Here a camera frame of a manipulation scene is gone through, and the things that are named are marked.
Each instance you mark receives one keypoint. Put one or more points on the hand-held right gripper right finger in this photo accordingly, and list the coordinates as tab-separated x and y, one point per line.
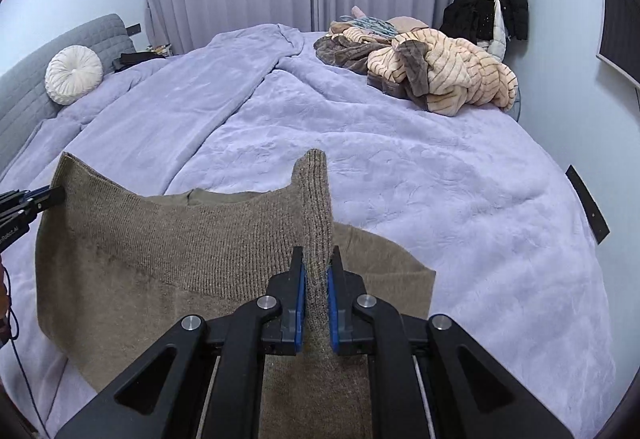
332	309

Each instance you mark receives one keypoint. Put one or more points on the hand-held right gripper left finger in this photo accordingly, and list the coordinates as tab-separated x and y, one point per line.
300	304

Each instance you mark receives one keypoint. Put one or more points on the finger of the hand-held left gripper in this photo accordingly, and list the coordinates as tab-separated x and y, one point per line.
50	195

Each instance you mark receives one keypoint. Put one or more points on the olive brown knit sweater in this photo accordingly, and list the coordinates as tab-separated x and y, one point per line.
150	259

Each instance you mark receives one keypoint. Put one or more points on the grey quilted headboard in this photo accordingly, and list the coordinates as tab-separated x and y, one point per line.
30	84

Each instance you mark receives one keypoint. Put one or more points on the white round pleated pillow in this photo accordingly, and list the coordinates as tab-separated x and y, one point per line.
73	74

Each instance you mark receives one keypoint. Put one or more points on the lavender fleece blanket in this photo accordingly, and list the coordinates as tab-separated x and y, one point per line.
425	194

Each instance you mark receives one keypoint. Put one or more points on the black item on nightstand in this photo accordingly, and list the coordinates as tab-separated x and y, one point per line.
127	60

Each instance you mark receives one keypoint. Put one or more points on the small colourful nightstand items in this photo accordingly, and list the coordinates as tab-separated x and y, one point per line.
160	50

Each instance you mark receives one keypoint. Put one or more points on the brown fleece garment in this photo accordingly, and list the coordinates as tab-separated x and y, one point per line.
345	51

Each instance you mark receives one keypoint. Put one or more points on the beige striped fleece garment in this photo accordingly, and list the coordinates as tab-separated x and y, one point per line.
450	69

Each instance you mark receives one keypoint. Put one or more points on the black flat strip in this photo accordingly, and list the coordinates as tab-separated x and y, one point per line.
587	204

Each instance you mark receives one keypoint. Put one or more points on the blue knitted garment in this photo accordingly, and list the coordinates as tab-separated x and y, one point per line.
370	24

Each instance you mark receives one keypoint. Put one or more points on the pink garment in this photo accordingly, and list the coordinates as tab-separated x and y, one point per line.
410	23

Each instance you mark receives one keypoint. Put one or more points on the white jacket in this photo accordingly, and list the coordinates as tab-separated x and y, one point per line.
495	26

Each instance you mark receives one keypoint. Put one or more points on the dark wall screen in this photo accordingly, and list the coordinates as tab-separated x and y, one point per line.
620	34

